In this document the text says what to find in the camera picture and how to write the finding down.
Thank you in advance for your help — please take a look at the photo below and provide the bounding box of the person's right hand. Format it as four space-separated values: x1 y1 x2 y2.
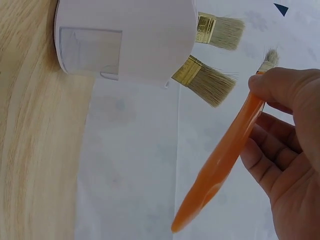
239 66 320 240

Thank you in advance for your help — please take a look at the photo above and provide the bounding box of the orange-handled paintbrush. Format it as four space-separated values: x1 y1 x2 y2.
171 48 280 235

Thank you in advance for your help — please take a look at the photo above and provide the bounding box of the brass-ferrule paintbrush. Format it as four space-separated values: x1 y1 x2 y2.
170 55 238 109
194 11 246 52

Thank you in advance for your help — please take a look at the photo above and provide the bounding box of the white paper-wrapped cup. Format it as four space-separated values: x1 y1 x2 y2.
53 0 200 87

